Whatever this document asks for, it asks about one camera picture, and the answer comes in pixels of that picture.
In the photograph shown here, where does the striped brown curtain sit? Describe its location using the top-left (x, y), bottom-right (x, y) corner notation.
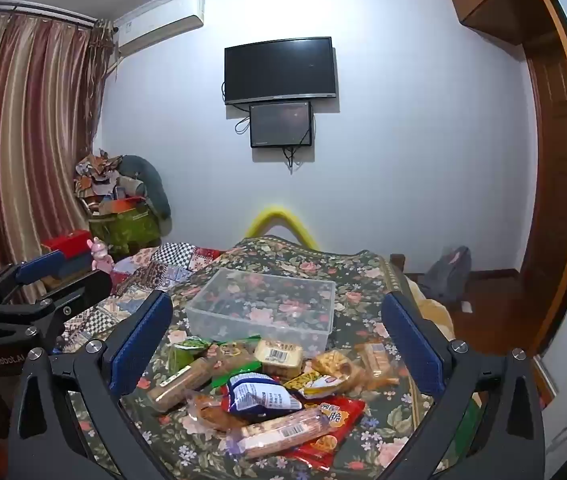
top-left (0, 4), bottom-right (115, 306)

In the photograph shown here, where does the white air conditioner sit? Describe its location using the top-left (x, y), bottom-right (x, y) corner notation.
top-left (114, 0), bottom-right (206, 57)

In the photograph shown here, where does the blue and white snack packet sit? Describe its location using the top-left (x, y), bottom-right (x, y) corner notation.
top-left (226, 372), bottom-right (305, 416)

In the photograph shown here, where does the fried twist snack pack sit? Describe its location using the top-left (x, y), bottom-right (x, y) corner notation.
top-left (311, 349), bottom-right (365, 392)

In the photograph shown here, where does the yellow snack packet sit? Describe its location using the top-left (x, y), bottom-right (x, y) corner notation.
top-left (282, 372), bottom-right (347, 402)

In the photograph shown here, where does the patchwork quilt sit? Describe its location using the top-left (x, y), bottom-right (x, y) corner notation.
top-left (57, 241), bottom-right (225, 353)

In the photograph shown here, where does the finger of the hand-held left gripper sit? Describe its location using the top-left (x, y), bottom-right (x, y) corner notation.
top-left (0, 250), bottom-right (68, 307)
top-left (0, 269), bottom-right (114, 347)

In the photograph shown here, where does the patterned cloth pile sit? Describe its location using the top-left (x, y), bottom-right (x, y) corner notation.
top-left (74, 148), bottom-right (125, 202)

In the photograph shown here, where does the cream cloth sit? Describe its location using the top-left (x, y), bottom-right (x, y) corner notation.
top-left (402, 279), bottom-right (457, 342)

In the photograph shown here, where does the red box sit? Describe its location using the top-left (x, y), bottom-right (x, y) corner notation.
top-left (40, 229), bottom-right (93, 262)

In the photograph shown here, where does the toast slice pack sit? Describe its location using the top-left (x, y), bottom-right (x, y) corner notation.
top-left (254, 338), bottom-right (305, 380)

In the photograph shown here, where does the long pale biscuit pack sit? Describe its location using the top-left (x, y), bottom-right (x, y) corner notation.
top-left (227, 407), bottom-right (333, 459)

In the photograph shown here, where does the grey pillow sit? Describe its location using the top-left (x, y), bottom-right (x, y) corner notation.
top-left (120, 154), bottom-right (172, 235)

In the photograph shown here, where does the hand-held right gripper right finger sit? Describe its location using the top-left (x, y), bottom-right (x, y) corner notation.
top-left (381, 290), bottom-right (547, 480)

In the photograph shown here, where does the brown wooden door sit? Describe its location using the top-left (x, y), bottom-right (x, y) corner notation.
top-left (517, 0), bottom-right (567, 357)

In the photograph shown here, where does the biscuit pack with orange end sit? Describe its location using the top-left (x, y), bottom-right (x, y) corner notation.
top-left (355, 342), bottom-right (400, 392)

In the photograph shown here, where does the black wall television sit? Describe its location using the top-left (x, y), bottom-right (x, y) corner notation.
top-left (224, 36), bottom-right (339, 106)

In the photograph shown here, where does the clear wrapped bread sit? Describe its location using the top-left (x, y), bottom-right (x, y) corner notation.
top-left (185, 392), bottom-right (245, 434)

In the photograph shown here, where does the long brown cracker pack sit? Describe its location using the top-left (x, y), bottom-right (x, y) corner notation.
top-left (146, 357), bottom-right (215, 414)

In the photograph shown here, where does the small black wall monitor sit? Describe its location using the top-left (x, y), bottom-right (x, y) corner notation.
top-left (248, 101), bottom-right (313, 149)

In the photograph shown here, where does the clear plastic container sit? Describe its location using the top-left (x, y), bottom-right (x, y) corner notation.
top-left (184, 267), bottom-right (337, 354)

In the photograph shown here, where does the pink toy rabbit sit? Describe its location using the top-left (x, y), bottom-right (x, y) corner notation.
top-left (86, 237), bottom-right (114, 274)

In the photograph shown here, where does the red cracker packet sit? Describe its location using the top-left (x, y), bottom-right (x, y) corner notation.
top-left (283, 395), bottom-right (367, 471)

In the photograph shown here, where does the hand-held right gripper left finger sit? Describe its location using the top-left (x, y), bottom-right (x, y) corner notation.
top-left (7, 289), bottom-right (174, 480)

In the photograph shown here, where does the grey backpack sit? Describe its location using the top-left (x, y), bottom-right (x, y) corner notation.
top-left (420, 245), bottom-right (473, 304)

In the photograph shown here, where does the yellow chair back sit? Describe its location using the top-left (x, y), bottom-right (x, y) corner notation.
top-left (244, 204), bottom-right (321, 252)

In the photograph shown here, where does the green snack packet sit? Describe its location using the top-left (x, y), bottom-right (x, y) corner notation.
top-left (168, 337), bottom-right (213, 377)

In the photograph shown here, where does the bread pack with green wrapper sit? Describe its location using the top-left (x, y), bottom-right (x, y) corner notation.
top-left (210, 340), bottom-right (264, 389)

